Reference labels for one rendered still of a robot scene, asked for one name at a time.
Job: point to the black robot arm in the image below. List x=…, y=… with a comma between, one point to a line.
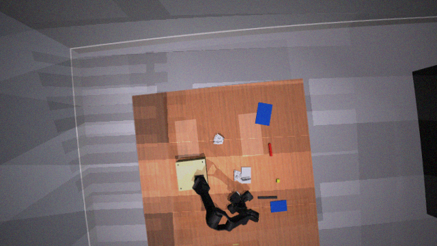
x=214, y=214

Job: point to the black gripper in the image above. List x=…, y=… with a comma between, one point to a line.
x=247, y=196

